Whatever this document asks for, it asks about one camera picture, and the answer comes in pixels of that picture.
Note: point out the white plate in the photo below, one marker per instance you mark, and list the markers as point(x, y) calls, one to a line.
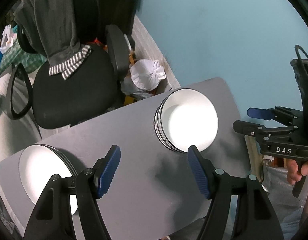
point(63, 160)
point(69, 159)
point(41, 170)
point(66, 160)

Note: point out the bed with grey sheet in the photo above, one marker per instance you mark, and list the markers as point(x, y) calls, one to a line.
point(11, 120)

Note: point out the black office chair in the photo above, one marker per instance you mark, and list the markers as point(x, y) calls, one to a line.
point(76, 95)

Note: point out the small white plastic bag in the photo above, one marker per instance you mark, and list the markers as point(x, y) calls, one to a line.
point(8, 38)

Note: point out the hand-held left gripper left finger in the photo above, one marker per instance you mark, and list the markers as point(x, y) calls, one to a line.
point(109, 170)

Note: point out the white bowl with black rim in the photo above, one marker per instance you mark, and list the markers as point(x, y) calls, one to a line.
point(191, 120)
point(157, 126)
point(154, 126)

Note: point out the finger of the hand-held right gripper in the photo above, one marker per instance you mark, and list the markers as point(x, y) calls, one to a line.
point(258, 113)
point(248, 128)

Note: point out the person's right hand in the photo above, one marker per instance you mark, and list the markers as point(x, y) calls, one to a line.
point(293, 173)

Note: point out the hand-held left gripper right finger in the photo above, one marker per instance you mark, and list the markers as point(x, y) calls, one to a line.
point(197, 171)

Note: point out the grey plastic sack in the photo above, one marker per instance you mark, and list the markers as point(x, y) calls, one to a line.
point(283, 200)

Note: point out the green checked cloth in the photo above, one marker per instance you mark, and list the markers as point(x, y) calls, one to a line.
point(16, 60)

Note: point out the grey garment with striped cuff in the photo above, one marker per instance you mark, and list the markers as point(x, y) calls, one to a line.
point(51, 25)

